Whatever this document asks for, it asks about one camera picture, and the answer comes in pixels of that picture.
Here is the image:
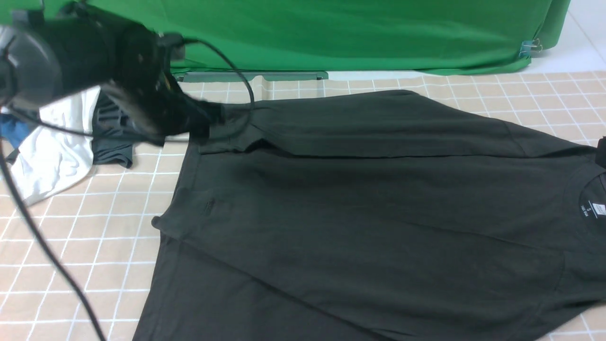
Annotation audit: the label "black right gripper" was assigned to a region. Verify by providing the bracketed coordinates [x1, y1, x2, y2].
[595, 136, 606, 169]

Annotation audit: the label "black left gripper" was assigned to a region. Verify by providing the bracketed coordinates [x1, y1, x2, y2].
[102, 72, 225, 146]

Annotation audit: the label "dark gray long-sleeve shirt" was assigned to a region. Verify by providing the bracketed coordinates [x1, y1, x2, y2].
[134, 90, 605, 341]

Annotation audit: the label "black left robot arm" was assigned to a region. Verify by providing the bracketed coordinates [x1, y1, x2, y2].
[1, 1, 225, 145]

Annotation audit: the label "white crumpled shirt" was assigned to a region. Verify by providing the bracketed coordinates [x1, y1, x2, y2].
[10, 87, 100, 206]

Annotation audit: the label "dark teal crumpled garment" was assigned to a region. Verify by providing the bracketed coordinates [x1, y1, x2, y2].
[91, 92, 134, 169]

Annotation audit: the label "gray-green metal base bar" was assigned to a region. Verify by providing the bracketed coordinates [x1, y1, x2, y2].
[175, 71, 329, 83]

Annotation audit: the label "metal binder clip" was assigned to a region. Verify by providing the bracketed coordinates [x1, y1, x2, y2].
[518, 38, 543, 59]

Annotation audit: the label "beige checkered tablecloth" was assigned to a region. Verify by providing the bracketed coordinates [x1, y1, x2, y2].
[0, 71, 606, 341]

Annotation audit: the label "blue crumpled garment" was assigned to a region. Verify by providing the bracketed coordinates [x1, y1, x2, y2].
[0, 114, 32, 149]

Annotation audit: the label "green backdrop cloth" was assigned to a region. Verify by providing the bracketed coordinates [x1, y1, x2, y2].
[0, 0, 571, 77]

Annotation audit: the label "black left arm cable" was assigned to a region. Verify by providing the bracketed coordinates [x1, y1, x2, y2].
[0, 38, 256, 341]

